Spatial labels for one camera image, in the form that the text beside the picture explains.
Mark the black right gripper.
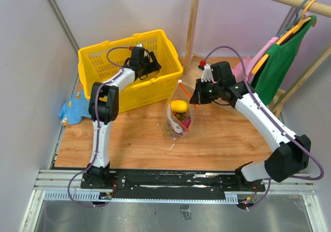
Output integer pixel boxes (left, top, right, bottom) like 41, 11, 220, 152
189, 78, 222, 105

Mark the clear zip top bag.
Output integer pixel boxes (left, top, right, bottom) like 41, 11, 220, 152
163, 80, 197, 141

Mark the bunch of brown longans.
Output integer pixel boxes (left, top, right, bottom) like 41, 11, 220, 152
165, 113, 187, 140

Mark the dark red fruit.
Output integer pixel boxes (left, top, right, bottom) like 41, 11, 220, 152
179, 116, 191, 130

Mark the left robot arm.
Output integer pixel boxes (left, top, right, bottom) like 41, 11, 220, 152
81, 44, 161, 189

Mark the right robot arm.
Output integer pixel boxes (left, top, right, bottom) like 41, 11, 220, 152
189, 61, 311, 191

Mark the yellow plastic shopping basket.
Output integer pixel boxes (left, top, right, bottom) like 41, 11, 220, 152
78, 29, 183, 112

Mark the pink shirt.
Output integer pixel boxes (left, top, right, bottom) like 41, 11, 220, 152
231, 15, 313, 84

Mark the green shirt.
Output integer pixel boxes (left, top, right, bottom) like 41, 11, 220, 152
251, 15, 317, 105

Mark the blue cartoon cloth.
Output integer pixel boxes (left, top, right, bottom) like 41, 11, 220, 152
59, 90, 91, 127

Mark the grey clothes hanger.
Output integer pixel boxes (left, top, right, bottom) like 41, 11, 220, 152
275, 0, 310, 37

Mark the yellow clothes hanger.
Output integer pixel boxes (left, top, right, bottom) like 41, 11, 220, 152
251, 0, 317, 74

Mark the wooden clothes rack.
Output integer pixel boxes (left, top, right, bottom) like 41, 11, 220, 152
192, 0, 330, 116

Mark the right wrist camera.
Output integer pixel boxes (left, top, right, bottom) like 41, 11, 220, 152
198, 60, 214, 82

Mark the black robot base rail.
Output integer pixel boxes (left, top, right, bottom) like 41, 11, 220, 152
80, 167, 266, 204

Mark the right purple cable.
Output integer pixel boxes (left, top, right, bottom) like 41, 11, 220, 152
204, 45, 324, 181

